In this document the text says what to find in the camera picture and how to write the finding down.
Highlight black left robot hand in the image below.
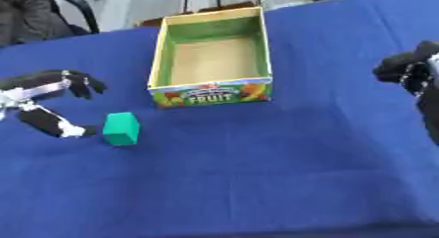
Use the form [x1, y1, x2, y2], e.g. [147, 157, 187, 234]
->
[0, 69, 110, 139]

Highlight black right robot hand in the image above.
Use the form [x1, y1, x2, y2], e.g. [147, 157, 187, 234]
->
[371, 40, 439, 146]

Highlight cardboard box with green inside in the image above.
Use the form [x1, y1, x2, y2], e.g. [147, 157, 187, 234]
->
[145, 6, 274, 110]

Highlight green rectangular block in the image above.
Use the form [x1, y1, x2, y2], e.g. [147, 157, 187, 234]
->
[101, 112, 143, 147]

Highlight person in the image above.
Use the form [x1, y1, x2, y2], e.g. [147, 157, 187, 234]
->
[0, 0, 75, 48]

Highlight black chair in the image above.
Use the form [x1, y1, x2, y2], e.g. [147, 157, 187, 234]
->
[49, 0, 102, 35]

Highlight brown wooden chair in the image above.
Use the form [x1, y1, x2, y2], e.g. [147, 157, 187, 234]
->
[135, 0, 265, 28]

